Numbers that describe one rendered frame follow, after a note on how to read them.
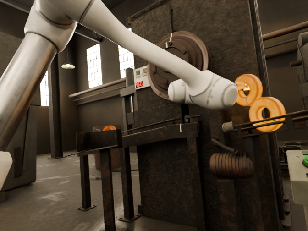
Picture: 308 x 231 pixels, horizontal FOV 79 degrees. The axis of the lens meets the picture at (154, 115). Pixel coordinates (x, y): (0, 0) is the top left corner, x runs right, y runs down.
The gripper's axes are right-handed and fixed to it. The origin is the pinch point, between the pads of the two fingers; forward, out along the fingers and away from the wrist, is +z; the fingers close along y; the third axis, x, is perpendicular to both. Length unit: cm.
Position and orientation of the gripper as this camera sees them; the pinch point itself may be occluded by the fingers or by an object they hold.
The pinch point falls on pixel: (245, 86)
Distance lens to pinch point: 103.3
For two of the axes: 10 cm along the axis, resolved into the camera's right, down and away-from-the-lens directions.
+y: 3.6, -1.1, -9.3
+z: 9.2, -1.1, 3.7
